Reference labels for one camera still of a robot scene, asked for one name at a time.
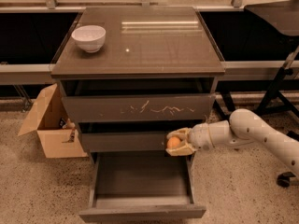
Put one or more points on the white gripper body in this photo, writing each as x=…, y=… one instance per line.
x=200, y=136

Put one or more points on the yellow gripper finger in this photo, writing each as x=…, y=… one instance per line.
x=182, y=133
x=180, y=149

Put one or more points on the orange fruit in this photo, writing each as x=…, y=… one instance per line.
x=173, y=142

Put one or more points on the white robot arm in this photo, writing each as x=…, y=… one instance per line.
x=242, y=128

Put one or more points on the top drawer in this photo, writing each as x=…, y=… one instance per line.
x=120, y=100

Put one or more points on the open bottom drawer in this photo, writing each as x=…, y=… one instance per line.
x=142, y=185

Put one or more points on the dark brown drawer cabinet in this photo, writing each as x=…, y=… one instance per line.
x=152, y=37

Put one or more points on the middle drawer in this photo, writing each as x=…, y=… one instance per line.
x=129, y=135

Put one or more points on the cardboard box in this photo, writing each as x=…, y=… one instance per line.
x=56, y=132

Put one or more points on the white ceramic bowl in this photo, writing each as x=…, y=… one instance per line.
x=90, y=38

